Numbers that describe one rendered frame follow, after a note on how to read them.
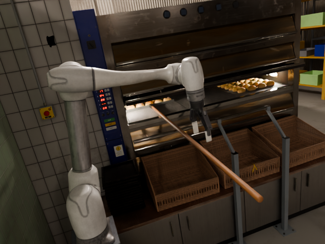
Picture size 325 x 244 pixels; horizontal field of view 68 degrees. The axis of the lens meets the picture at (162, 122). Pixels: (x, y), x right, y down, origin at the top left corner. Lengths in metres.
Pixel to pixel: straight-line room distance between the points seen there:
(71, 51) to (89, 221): 1.32
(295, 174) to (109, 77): 1.95
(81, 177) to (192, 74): 0.76
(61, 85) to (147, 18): 1.25
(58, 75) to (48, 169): 1.38
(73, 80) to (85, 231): 0.67
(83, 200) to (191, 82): 0.73
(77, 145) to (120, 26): 1.13
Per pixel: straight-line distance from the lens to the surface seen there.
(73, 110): 1.23
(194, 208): 2.10
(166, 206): 2.05
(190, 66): 1.16
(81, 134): 1.27
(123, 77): 1.08
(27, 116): 2.19
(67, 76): 1.05
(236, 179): 1.22
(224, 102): 2.48
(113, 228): 1.37
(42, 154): 2.27
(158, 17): 2.17
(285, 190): 2.46
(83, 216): 1.21
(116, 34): 2.09
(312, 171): 2.67
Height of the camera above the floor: 1.88
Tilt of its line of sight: 19 degrees down
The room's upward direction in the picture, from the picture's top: 9 degrees counter-clockwise
